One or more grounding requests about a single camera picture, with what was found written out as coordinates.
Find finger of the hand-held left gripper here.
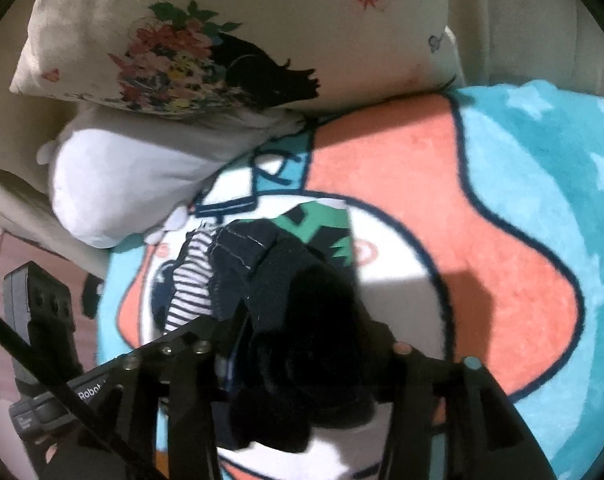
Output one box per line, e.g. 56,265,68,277
82,320,217,391

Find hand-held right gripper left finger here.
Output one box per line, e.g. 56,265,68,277
157,345,223,480

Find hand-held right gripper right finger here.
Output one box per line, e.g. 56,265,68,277
377,342,558,480

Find striped pants with dark patches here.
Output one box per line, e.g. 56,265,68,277
152,219,387,456

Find white pillow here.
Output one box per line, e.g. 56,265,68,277
36,105,310,251

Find turquoise star printed blanket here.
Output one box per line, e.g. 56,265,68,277
96,80,604,480

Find cream floral butterfly pillow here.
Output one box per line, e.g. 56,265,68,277
9,0,465,122

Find black cable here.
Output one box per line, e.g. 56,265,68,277
0,302,165,480

